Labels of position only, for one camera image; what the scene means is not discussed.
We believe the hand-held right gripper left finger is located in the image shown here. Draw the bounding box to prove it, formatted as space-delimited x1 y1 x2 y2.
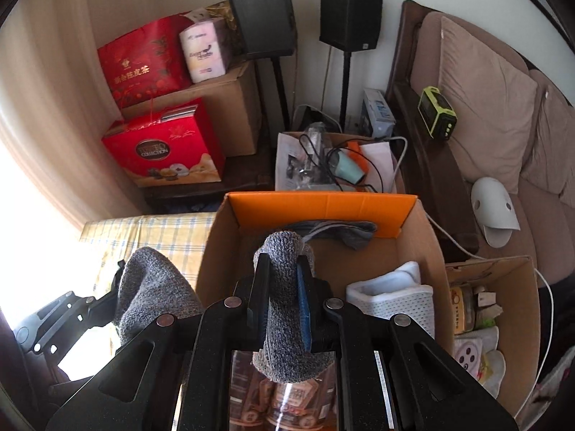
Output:
45 256 270 431

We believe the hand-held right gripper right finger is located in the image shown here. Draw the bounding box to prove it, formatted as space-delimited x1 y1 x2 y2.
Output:
296 256 531 431

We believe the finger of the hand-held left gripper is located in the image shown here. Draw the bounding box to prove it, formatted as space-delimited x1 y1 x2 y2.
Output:
13 258 127 369

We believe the grey knit sock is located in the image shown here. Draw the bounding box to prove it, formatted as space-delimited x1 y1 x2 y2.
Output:
112 247 206 347
252 230 337 384
287 220 379 252

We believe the orange cardboard box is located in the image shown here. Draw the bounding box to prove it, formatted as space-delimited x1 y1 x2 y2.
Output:
196 191 454 355

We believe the white mesh cloth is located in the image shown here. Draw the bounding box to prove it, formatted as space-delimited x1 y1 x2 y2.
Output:
346 261 435 338

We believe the yellow checked cloth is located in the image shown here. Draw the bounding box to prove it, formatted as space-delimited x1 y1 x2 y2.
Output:
81 212 219 297

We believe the yellow label jar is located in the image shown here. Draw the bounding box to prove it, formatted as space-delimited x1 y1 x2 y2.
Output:
450 284 479 335

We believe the small cardboard box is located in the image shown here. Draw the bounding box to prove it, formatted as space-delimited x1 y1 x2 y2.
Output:
275 131 406 195

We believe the orange plastic tool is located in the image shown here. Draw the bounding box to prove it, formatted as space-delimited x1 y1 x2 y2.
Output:
346 141 372 177

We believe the white paper sheet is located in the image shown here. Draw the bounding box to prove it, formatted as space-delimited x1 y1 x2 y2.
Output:
359 142 397 190

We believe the red chocolate gift bag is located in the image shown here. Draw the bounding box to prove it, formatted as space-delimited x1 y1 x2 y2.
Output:
101 97 226 188

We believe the brown sofa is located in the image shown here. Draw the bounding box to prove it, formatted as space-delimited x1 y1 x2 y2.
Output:
386 0 575 288

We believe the large brown cardboard box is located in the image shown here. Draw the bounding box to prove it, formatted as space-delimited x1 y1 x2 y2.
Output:
121 60 262 158

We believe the white blue product box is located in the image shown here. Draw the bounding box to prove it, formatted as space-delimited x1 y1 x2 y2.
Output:
362 88 397 138

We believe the open brown cardboard box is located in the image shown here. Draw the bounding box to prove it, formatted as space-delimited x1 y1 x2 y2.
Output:
444 256 543 419

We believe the white rounded plastic shell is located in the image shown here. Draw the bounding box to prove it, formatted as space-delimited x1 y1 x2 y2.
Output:
471 177 521 249

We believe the black speaker stand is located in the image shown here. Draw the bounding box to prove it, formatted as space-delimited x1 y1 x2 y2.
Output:
340 48 352 132
267 56 292 134

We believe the green black portable device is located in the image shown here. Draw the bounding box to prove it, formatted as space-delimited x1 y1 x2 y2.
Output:
418 85 458 142

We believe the beige curtain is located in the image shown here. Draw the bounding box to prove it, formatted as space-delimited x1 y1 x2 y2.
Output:
0 0 151 218

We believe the red gift box top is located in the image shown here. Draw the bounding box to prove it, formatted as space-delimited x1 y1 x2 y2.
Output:
96 14 195 109

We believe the white tissue pack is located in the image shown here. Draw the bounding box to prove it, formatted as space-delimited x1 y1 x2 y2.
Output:
179 17 234 84

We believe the large beige sofa cushion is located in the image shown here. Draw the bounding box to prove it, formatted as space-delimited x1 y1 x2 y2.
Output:
438 15 539 186

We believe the black speaker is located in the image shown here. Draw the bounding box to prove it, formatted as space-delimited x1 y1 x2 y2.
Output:
226 0 298 59
320 0 384 50

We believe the gold patterned gift bag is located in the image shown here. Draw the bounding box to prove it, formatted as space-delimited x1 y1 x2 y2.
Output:
206 2 237 32

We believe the white cable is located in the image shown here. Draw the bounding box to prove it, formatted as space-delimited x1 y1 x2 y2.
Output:
424 213 554 416

